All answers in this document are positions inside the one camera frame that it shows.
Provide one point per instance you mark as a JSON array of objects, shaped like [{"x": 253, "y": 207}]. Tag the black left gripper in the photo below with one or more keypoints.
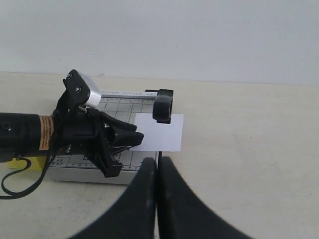
[{"x": 92, "y": 133}]

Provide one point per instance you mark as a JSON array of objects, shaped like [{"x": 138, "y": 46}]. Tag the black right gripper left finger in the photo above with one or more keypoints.
[{"x": 132, "y": 216}]

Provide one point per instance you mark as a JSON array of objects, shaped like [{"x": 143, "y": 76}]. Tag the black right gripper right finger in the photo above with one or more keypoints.
[{"x": 181, "y": 214}]

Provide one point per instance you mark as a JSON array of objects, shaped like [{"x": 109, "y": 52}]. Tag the white paper sheet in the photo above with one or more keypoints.
[{"x": 159, "y": 136}]

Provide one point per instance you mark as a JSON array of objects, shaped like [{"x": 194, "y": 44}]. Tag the black cutter blade arm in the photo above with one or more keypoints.
[{"x": 162, "y": 106}]

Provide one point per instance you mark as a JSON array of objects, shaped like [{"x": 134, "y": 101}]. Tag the yellow foam cube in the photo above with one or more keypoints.
[{"x": 37, "y": 164}]

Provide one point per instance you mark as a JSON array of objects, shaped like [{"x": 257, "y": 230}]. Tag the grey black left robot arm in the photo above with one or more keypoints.
[{"x": 24, "y": 135}]

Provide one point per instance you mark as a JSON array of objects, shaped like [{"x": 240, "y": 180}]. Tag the grey paper cutter base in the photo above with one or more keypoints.
[{"x": 123, "y": 106}]

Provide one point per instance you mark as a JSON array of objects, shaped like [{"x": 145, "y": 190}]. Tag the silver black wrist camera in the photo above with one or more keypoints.
[{"x": 82, "y": 89}]

